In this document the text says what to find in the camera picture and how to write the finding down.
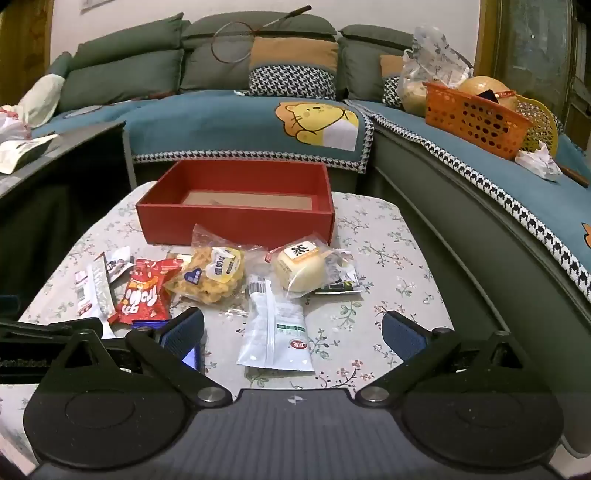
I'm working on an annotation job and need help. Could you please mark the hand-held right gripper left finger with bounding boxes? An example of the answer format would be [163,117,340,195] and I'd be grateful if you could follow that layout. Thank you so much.
[41,307,233,409]

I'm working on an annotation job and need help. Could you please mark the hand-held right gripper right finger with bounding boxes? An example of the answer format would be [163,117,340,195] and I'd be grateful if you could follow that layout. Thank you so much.
[353,310,550,408]

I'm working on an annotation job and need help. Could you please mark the red snack packet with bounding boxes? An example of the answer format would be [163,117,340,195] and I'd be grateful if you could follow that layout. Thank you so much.
[113,258,183,326]

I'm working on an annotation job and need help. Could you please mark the white striped snack packet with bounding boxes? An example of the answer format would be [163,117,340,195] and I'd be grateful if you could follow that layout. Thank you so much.
[74,253,118,340]

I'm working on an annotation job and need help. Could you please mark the yellow crispy snack packet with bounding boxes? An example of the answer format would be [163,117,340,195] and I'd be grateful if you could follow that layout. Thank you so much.
[164,224,269,305]

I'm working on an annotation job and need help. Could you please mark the black green snack packet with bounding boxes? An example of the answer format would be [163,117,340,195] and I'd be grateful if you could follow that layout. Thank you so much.
[314,249,361,295]

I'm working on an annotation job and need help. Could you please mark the small white snack packet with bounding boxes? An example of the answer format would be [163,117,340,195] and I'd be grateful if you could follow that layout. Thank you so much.
[105,246,136,282]

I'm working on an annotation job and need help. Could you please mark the white snack packet green label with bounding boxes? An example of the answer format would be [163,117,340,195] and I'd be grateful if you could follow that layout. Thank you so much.
[236,274,315,372]

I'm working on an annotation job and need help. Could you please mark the red cardboard box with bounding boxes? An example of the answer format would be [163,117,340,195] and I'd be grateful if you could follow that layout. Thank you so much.
[135,159,335,246]

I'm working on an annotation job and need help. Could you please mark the clear steamed bun packet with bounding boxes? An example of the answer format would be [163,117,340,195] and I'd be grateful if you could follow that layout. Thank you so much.
[265,233,358,296]

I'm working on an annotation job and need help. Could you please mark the white pouch green edge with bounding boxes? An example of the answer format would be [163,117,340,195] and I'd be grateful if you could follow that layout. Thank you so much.
[0,134,60,175]

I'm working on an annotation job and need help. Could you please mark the white red plastic bag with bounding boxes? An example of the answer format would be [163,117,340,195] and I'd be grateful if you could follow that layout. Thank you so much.
[0,105,33,141]

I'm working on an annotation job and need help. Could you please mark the blue bear print sofa cover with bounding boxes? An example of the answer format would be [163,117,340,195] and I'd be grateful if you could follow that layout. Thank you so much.
[32,90,375,174]
[346,99,591,296]

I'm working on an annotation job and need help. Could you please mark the pale green pillow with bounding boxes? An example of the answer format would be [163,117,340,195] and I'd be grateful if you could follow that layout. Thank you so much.
[18,74,65,127]

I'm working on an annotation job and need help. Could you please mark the crumpled white paper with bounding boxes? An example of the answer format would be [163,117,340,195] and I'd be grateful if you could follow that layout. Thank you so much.
[515,141,563,181]

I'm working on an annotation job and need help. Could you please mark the orange plastic basket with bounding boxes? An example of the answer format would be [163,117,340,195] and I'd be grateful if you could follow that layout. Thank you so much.
[424,82,533,160]

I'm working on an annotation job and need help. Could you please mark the brown wooden stick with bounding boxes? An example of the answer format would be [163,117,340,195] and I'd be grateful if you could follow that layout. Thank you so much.
[560,166,591,188]

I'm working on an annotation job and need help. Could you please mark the clear printed plastic bag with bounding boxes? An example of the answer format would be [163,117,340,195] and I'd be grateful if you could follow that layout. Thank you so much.
[398,25,474,116]

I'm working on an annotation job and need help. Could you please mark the green sofa cushion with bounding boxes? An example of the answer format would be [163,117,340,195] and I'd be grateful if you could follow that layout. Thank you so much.
[180,13,339,93]
[59,48,185,112]
[69,13,184,70]
[339,25,416,103]

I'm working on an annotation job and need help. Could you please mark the yellow plastic mesh basket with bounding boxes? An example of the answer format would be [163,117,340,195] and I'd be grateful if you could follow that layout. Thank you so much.
[515,95,559,153]

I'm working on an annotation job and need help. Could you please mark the tan houndstooth throw pillow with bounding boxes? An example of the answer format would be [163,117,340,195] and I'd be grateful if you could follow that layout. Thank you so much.
[381,54,408,104]
[249,37,340,100]

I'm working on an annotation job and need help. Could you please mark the round yellow melon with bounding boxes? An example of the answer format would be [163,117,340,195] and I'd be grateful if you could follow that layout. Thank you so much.
[457,76,518,112]

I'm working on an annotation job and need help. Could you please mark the brown wooden door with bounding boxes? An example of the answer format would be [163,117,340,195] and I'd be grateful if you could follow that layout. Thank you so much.
[44,0,54,77]

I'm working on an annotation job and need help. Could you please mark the wooden glass door cabinet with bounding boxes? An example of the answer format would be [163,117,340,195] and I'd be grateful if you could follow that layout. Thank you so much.
[475,0,591,148]

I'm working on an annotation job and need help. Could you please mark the badminton racket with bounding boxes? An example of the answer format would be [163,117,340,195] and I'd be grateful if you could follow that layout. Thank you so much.
[211,6,312,61]

